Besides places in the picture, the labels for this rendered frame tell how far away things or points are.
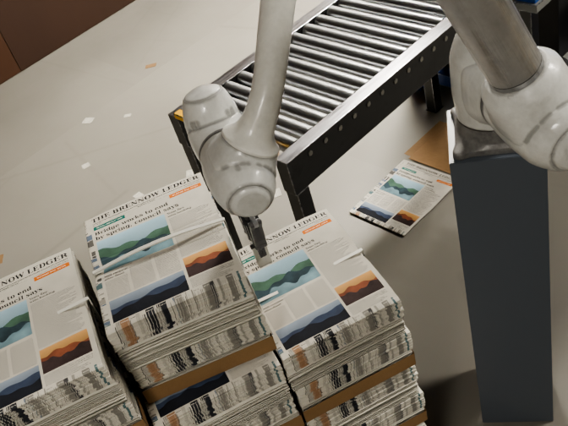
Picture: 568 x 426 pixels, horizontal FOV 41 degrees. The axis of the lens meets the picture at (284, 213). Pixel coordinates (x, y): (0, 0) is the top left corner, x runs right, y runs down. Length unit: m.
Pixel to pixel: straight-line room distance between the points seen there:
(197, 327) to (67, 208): 2.32
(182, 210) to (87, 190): 2.17
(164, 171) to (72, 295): 2.16
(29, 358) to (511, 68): 1.01
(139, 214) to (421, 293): 1.34
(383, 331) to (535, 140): 0.54
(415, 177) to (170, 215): 1.72
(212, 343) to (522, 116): 0.73
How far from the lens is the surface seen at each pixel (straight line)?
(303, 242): 1.82
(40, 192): 3.96
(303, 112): 2.31
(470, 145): 1.69
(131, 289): 1.53
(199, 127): 1.38
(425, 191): 3.13
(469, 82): 1.58
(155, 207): 1.69
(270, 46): 1.26
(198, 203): 1.66
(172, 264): 1.54
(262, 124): 1.25
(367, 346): 1.70
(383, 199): 3.13
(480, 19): 1.29
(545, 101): 1.40
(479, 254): 1.87
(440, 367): 2.56
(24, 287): 1.68
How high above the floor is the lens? 2.06
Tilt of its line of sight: 40 degrees down
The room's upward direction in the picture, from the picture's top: 18 degrees counter-clockwise
